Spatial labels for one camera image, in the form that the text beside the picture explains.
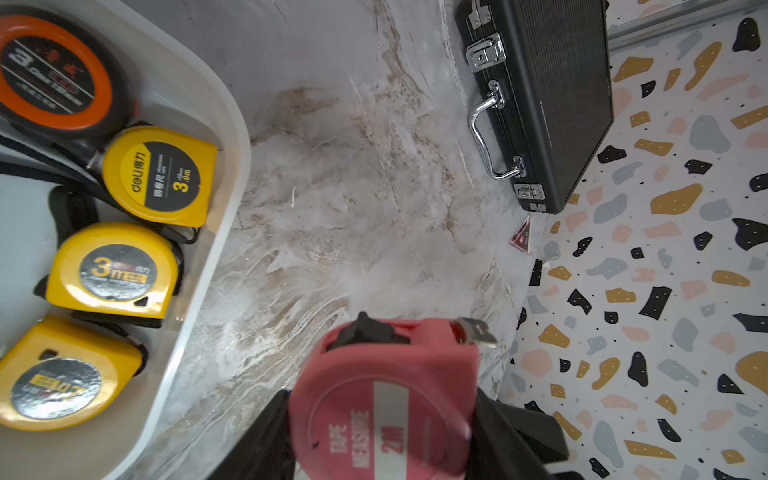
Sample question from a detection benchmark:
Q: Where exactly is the white plastic storage box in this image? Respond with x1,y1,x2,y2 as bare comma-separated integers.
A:
1,1,250,479

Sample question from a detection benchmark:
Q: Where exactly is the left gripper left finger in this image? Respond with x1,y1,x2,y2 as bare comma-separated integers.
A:
208,390,294,480

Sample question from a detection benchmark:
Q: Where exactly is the black orange tape measure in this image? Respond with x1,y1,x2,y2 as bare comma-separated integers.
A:
1,5,134,140

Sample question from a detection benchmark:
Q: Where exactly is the black hard carrying case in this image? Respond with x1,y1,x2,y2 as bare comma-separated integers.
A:
455,0,614,214

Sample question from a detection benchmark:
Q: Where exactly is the yellow tape measure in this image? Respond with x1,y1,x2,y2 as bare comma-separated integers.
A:
1,315,149,432
101,125,219,228
34,222,184,329

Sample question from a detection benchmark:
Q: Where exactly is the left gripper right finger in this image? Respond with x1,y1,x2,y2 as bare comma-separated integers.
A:
467,389,582,480

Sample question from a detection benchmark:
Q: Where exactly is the pink tape measure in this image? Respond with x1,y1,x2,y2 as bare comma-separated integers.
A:
289,312,497,480

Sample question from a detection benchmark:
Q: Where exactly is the red triangle sticker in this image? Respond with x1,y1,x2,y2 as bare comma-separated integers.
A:
509,215,532,254

